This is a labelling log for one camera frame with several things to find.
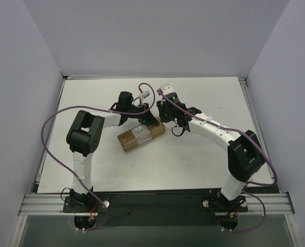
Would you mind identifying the purple cable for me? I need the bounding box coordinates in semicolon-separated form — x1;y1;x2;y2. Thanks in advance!
40;82;156;231
158;90;278;233

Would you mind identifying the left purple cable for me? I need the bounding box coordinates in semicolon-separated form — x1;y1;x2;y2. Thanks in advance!
40;82;156;231

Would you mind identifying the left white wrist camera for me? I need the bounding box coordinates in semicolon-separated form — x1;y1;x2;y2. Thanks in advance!
138;91;150;102

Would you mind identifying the brown cardboard express box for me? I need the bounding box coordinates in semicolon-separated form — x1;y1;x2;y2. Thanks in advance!
117;117;166;153

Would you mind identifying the aluminium frame rail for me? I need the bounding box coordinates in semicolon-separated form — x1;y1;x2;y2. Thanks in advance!
19;193;295;216

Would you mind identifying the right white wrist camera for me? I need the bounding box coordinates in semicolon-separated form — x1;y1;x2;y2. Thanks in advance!
157;84;175;101

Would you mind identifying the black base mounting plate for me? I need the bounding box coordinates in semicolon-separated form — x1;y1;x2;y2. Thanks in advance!
63;189;248;227

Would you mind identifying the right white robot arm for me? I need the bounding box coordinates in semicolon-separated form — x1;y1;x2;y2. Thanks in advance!
156;92;265;201

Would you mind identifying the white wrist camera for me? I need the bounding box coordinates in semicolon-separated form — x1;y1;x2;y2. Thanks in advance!
157;84;175;101
138;91;150;102

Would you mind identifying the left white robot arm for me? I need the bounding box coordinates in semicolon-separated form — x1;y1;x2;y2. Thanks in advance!
66;92;160;212

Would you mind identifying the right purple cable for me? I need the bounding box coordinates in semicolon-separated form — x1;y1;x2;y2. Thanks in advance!
158;90;278;233

